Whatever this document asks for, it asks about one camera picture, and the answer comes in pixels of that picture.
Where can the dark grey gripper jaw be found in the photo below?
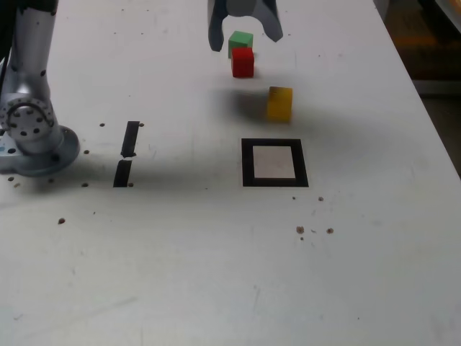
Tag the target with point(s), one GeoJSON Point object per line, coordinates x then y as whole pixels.
{"type": "Point", "coordinates": [216, 25]}

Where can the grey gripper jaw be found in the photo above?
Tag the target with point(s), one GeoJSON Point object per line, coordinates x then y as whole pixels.
{"type": "Point", "coordinates": [270, 21]}

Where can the green cube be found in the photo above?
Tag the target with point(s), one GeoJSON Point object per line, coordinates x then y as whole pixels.
{"type": "Point", "coordinates": [240, 39]}

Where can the red cube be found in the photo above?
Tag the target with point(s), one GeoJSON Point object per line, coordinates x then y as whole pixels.
{"type": "Point", "coordinates": [243, 65]}

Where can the yellow cube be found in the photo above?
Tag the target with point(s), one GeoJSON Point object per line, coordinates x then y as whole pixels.
{"type": "Point", "coordinates": [279, 106]}

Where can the black tape square outline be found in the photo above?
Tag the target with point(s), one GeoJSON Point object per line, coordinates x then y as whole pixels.
{"type": "Point", "coordinates": [248, 162]}

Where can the black tape strip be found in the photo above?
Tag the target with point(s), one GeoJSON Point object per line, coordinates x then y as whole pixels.
{"type": "Point", "coordinates": [130, 138]}

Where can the brown wooden furniture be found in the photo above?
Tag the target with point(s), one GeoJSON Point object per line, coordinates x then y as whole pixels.
{"type": "Point", "coordinates": [432, 36]}

